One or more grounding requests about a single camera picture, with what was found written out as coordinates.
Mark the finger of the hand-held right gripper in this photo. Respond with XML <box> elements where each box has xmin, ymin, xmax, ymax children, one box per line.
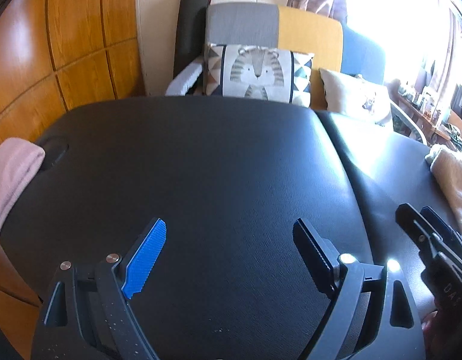
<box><xmin>420</xmin><ymin>206</ymin><xmax>462</xmax><ymax>263</ymax></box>
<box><xmin>396</xmin><ymin>203</ymin><xmax>442</xmax><ymax>259</ymax></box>

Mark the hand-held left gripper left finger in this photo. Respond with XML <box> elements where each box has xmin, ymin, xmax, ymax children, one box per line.
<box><xmin>30</xmin><ymin>217</ymin><xmax>167</xmax><ymax>360</ymax></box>

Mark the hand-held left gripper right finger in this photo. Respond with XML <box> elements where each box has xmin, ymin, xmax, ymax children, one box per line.
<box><xmin>293</xmin><ymin>217</ymin><xmax>428</xmax><ymax>360</ymax></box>

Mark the person's right hand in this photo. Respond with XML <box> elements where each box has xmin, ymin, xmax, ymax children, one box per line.
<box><xmin>421</xmin><ymin>307</ymin><xmax>438</xmax><ymax>346</ymax></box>

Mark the beige sweater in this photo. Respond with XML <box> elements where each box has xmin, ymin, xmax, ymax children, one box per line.
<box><xmin>430</xmin><ymin>149</ymin><xmax>462</xmax><ymax>235</ymax></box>

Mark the wooden side desk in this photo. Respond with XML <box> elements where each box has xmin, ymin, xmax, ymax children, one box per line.
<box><xmin>390</xmin><ymin>82</ymin><xmax>462</xmax><ymax>147</ymax></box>

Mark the black leather massage bed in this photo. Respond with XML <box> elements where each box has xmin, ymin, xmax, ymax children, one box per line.
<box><xmin>0</xmin><ymin>95</ymin><xmax>462</xmax><ymax>360</ymax></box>

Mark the clutter of small desk items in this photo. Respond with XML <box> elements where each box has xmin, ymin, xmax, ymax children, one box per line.
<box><xmin>398</xmin><ymin>79</ymin><xmax>453</xmax><ymax>121</ymax></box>

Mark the deer print cushion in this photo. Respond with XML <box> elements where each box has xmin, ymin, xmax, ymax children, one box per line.
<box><xmin>319</xmin><ymin>68</ymin><xmax>395</xmax><ymax>128</ymax></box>

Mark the folded pink cloth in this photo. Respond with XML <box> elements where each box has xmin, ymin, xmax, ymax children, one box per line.
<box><xmin>0</xmin><ymin>137</ymin><xmax>46</xmax><ymax>237</ymax></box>

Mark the tiger print cushion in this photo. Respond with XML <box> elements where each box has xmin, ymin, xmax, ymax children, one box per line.
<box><xmin>203</xmin><ymin>43</ymin><xmax>315</xmax><ymax>107</ymax></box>

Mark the bright window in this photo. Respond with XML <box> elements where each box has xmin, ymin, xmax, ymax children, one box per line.
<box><xmin>343</xmin><ymin>0</ymin><xmax>453</xmax><ymax>83</ymax></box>

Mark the grey yellow blue sofa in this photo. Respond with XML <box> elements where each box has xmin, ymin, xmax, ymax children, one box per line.
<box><xmin>165</xmin><ymin>3</ymin><xmax>430</xmax><ymax>147</ymax></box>

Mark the black rolled mat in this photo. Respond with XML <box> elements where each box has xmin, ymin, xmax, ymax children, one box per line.
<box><xmin>173</xmin><ymin>0</ymin><xmax>211</xmax><ymax>79</ymax></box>

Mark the wooden wardrobe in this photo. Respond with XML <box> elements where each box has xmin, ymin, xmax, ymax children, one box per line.
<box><xmin>0</xmin><ymin>0</ymin><xmax>147</xmax><ymax>360</ymax></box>

